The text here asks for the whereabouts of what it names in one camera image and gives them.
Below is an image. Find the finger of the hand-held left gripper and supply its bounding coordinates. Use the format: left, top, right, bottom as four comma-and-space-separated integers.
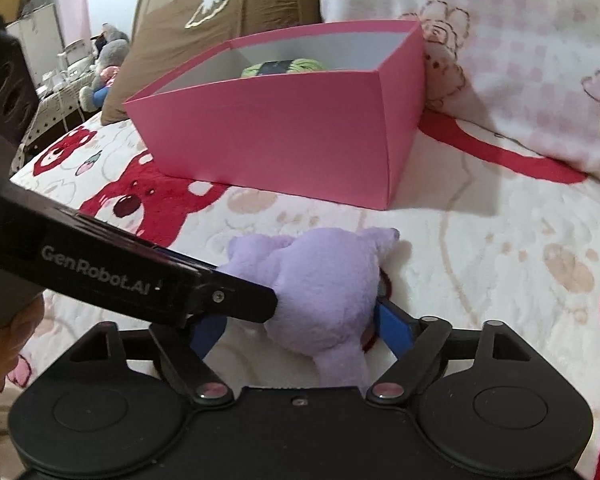
194, 271, 280, 324
151, 245, 217, 273

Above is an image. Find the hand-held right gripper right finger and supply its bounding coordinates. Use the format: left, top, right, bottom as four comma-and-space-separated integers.
365, 296, 531, 405

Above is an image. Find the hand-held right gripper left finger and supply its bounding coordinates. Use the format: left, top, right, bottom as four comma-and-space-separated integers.
70, 314, 235, 406

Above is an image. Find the purple plush toy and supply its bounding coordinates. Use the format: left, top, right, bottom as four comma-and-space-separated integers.
219, 226, 401, 397

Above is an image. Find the pink cardboard box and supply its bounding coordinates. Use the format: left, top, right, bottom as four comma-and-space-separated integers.
122, 19, 426, 211

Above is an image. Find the green yarn ball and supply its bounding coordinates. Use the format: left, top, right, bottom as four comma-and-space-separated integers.
240, 57, 325, 80

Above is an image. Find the person's left hand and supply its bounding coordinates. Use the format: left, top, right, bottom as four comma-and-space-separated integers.
0, 292, 46, 404

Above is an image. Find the red bear printed blanket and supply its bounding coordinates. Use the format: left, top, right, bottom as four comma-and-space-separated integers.
0, 105, 600, 480

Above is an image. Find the bedside table with patterned cloth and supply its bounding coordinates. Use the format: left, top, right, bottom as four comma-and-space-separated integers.
11, 67, 99, 172

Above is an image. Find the grey plush toy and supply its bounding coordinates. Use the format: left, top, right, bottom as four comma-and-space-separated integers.
77, 22, 131, 111

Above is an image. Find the beige cabinet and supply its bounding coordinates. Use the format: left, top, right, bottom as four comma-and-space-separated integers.
5, 2, 66, 92

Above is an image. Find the brown pillow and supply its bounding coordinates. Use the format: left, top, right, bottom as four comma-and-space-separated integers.
100, 0, 324, 126

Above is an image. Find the pink curtain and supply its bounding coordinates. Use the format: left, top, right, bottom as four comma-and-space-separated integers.
50, 0, 91, 44

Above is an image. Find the pink checked pillow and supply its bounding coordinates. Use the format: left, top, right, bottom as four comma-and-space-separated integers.
317, 0, 600, 182

